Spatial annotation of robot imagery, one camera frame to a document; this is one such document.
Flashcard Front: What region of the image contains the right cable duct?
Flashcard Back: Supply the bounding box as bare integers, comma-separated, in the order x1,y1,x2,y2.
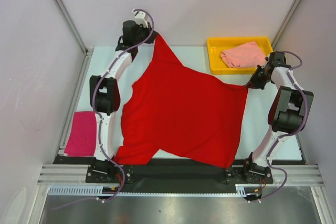
235,184,263,197

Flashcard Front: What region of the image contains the aluminium frame rail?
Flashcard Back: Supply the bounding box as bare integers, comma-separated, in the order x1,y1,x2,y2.
37,164,323,186

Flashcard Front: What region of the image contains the left cable duct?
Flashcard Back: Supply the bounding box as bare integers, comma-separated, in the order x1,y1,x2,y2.
48,185,119,196

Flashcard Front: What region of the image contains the cable duct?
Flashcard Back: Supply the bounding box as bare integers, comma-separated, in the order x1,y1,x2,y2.
48,185,119,196
235,184,263,197

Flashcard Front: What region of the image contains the left aluminium corner post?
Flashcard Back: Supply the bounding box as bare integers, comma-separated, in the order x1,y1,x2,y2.
53,0,88,55

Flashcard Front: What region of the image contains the pink t shirt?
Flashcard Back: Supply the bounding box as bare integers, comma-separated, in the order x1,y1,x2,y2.
220,41,266,68

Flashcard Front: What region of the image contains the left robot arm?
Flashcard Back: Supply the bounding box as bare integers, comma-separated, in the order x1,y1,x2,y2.
89,20,157,161

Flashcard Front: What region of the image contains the folded magenta t shirt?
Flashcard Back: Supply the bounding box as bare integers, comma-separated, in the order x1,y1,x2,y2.
65,111,97,157

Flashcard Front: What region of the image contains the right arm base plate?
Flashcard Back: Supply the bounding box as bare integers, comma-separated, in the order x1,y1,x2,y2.
224,165,274,185

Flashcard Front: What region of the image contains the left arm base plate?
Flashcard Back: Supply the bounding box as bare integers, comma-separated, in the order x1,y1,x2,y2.
85,158,122,184

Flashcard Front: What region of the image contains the right aluminium corner post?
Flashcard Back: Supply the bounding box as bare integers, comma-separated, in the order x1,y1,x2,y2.
271,0,303,49

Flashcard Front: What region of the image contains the yellow plastic bin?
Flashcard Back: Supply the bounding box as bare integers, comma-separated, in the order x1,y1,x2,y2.
206,37,273,75

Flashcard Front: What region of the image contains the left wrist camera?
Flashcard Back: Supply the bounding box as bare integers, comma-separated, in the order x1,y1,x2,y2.
132,9,148,28

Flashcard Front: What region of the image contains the aluminium corner post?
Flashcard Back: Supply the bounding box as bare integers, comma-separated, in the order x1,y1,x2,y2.
53,0,88,55
271,0,303,49

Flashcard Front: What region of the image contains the red t shirt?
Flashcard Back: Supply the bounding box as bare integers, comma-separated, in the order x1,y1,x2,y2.
115,36,248,168

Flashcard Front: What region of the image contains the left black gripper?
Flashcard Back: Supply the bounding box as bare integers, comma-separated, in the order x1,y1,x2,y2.
133,22,158,46

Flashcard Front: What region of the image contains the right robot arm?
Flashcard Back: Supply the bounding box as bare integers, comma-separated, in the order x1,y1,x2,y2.
245,51,314,167

